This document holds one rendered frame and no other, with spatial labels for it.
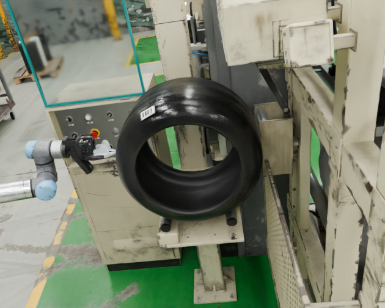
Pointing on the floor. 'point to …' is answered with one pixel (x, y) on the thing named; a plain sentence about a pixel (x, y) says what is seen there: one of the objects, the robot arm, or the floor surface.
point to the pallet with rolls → (23, 68)
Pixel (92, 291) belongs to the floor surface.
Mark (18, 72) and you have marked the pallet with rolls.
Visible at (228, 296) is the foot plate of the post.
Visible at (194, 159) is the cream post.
